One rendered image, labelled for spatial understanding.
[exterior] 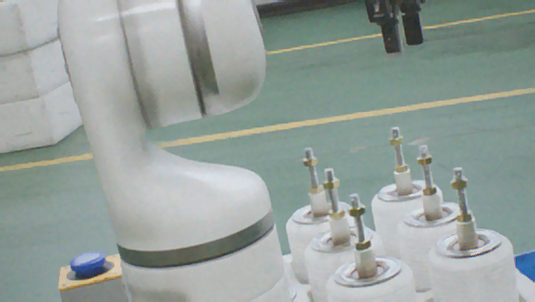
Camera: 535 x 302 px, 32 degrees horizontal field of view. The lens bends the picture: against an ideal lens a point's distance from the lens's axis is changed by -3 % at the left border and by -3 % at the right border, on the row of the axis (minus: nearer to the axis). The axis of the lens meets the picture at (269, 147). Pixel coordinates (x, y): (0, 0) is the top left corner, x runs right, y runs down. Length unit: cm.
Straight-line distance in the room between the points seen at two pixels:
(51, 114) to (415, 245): 251
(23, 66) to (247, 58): 302
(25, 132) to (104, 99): 306
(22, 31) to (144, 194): 297
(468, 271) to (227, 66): 59
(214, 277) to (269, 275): 4
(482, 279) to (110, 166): 61
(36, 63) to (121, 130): 303
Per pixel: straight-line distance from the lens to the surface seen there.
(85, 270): 102
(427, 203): 115
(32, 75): 349
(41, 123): 351
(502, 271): 104
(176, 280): 51
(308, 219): 123
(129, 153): 50
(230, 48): 48
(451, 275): 103
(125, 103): 49
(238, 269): 51
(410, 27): 114
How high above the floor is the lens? 64
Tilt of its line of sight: 14 degrees down
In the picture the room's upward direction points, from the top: 12 degrees counter-clockwise
